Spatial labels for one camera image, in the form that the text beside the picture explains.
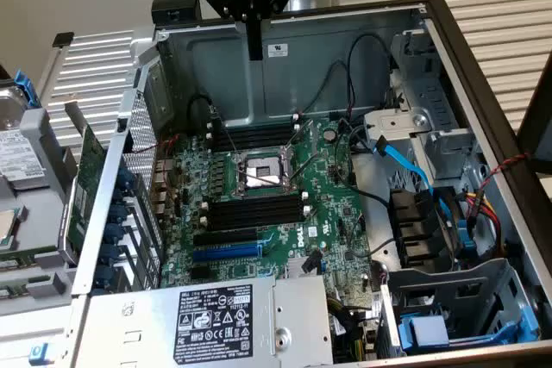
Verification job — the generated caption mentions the open metal PC case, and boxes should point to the open metal PC case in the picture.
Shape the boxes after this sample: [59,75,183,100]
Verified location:
[71,0,552,368]

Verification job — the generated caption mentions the blue disk bay tray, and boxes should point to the blue disk bay tray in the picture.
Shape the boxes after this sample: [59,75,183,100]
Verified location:
[398,305,540,354]

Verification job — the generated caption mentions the blue expansion slot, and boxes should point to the blue expansion slot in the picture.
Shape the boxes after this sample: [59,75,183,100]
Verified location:
[191,242,264,264]

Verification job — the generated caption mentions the metal locking lever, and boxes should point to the metal locking lever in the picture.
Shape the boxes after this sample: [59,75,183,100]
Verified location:
[287,152,321,184]

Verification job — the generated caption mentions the black rectangular box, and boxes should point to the black rectangular box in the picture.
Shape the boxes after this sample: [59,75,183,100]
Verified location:
[150,0,203,28]

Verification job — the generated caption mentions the yellow red power wires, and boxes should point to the yellow red power wires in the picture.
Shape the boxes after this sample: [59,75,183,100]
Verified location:
[463,193,505,261]

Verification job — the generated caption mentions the green graphics card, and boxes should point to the green graphics card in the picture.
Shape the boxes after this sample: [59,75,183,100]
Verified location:
[58,100,108,265]

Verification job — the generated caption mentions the red black twisted wire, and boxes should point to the red black twisted wire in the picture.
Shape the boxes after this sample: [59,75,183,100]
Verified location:
[467,152,532,218]

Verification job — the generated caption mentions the silver CPU chip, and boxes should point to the silver CPU chip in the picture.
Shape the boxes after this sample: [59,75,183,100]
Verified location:
[0,207,28,253]

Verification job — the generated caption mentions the silver hard disk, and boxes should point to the silver hard disk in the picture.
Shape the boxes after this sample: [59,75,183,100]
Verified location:
[0,85,47,190]

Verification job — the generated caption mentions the short black expansion slot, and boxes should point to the short black expansion slot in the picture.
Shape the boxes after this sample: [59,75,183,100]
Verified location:
[188,265,213,282]

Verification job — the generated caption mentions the blue disk carrier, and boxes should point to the blue disk carrier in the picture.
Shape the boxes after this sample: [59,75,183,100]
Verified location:
[14,68,43,109]

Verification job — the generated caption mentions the metal CPU socket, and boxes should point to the metal CPU socket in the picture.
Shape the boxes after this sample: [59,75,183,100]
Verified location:
[232,143,301,199]

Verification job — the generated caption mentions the metal drive cage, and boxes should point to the metal drive cage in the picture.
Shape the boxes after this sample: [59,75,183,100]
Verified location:
[361,29,488,188]

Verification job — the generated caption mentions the small blue button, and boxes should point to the small blue button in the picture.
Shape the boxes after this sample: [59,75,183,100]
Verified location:
[28,341,50,365]

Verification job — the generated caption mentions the silver chipset heatsink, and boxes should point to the silver chipset heatsink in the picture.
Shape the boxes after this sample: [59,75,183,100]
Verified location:
[285,255,324,279]

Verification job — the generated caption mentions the grey plastic parts rack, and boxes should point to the grey plastic parts rack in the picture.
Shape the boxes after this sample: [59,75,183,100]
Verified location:
[0,104,83,317]

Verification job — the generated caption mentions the black looped wire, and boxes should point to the black looped wire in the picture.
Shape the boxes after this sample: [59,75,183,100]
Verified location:
[347,33,394,126]

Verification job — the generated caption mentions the silver power supply unit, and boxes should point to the silver power supply unit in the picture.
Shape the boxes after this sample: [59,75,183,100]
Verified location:
[72,275,336,368]

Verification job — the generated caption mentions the grey metal disk bay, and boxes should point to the grey metal disk bay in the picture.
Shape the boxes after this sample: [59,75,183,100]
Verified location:
[381,258,543,359]

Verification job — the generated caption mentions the black wire connector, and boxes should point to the black wire connector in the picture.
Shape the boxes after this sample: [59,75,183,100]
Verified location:
[303,250,323,275]

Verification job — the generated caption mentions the blue SATA wire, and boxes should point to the blue SATA wire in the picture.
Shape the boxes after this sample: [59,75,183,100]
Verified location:
[373,134,476,258]

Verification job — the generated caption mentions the blue card slot clip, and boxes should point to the blue card slot clip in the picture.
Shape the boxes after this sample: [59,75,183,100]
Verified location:
[116,167,135,190]
[101,242,122,265]
[94,266,116,290]
[107,203,129,225]
[104,223,126,243]

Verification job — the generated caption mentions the green Dell motherboard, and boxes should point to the green Dell motherboard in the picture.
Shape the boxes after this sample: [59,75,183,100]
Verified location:
[159,115,380,296]

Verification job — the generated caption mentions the long black expansion slot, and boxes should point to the long black expansion slot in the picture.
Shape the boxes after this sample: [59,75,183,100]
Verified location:
[192,228,260,247]

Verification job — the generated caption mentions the black plastic shroud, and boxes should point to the black plastic shroud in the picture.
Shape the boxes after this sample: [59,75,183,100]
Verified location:
[390,189,449,270]

